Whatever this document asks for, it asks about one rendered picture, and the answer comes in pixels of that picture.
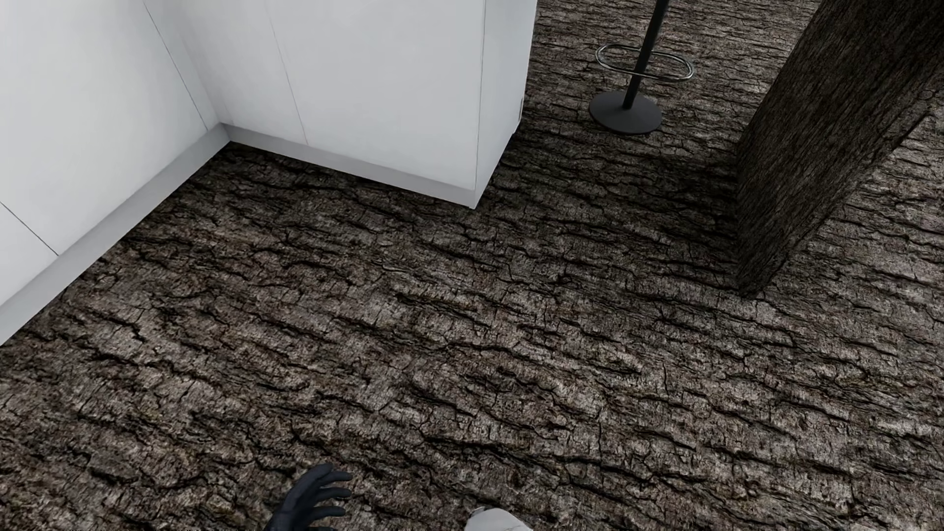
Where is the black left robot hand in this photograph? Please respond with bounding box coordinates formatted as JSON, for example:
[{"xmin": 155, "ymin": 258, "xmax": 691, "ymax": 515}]
[{"xmin": 264, "ymin": 464, "xmax": 354, "ymax": 531}]

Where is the white robot foot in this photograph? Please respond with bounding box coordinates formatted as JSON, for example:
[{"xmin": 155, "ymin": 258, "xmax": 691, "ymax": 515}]
[{"xmin": 465, "ymin": 507, "xmax": 533, "ymax": 531}]

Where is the white cabinet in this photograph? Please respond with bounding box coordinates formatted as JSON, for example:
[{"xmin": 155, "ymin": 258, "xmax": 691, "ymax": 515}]
[{"xmin": 0, "ymin": 0, "xmax": 539, "ymax": 346}]

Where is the black bar stool base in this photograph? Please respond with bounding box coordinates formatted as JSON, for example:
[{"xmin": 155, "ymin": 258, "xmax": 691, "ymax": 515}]
[{"xmin": 588, "ymin": 0, "xmax": 696, "ymax": 136}]

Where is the bark-textured counter block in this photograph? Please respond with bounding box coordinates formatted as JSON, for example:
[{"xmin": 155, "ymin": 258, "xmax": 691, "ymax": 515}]
[{"xmin": 735, "ymin": 0, "xmax": 944, "ymax": 298}]

